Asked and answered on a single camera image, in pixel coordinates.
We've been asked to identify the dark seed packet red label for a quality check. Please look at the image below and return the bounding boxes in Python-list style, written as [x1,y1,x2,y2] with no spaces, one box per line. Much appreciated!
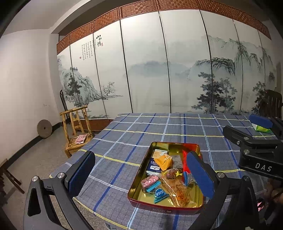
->
[170,155,183,171]

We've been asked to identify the pink snack packet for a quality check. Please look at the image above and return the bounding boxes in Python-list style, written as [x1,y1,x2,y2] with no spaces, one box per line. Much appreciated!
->
[141,174,160,192]

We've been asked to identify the dark wooden stool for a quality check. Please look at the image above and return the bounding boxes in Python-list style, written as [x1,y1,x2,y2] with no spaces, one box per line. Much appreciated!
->
[0,158,25,194]

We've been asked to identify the brown candy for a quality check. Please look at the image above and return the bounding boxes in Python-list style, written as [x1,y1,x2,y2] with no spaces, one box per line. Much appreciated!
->
[165,168,183,179]

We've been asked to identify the black metal chair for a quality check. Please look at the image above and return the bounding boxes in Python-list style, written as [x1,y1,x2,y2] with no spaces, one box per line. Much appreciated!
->
[60,90,69,115]

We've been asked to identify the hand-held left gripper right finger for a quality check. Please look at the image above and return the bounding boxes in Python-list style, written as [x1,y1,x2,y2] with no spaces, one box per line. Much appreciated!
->
[186,151,260,230]

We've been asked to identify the clear bag of fried snacks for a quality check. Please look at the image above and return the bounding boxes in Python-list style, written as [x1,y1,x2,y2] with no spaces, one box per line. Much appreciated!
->
[161,175,194,208]

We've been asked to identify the round stone millstone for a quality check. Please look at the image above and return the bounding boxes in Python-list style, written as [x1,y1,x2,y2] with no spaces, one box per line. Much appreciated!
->
[37,119,52,139]

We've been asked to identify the light wooden chair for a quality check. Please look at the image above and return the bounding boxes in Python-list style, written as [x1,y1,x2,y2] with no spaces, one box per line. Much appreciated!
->
[59,106,94,158]

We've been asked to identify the blue plaid tablecloth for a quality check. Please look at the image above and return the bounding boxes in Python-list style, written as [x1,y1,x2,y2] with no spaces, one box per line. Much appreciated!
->
[49,113,283,230]

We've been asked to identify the red and gold tin box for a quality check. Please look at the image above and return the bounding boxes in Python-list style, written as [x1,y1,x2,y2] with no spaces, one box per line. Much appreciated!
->
[128,142,204,215]

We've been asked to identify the red snack packet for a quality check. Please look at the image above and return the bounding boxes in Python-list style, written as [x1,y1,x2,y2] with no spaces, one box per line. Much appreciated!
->
[182,150,188,173]

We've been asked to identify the dark carved wooden chair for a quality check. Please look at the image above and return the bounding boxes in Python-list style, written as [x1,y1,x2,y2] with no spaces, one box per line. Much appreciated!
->
[259,90,283,120]

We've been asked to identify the green tissue pack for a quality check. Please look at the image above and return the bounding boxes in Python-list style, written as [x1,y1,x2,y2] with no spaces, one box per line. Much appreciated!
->
[252,123,275,134]

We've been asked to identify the large blue candy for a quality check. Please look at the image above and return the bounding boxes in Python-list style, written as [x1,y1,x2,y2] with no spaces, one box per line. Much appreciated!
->
[146,183,169,204]

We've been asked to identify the yellow snack packet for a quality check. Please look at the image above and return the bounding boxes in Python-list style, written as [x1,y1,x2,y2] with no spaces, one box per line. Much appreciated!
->
[154,154,173,171]

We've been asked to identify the painted folding screen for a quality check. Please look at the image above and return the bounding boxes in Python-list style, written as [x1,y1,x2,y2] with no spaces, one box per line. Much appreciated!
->
[56,0,278,131]

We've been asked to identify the blue cracker pack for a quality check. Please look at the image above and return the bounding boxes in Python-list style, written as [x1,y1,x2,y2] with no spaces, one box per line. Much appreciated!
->
[146,149,169,176]

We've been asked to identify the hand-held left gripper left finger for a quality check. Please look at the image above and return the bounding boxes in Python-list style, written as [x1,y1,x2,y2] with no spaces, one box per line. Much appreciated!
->
[23,151,96,230]

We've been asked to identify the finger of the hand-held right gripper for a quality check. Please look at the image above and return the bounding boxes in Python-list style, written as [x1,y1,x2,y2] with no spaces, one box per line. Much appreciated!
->
[223,125,279,151]
[249,114,283,136]

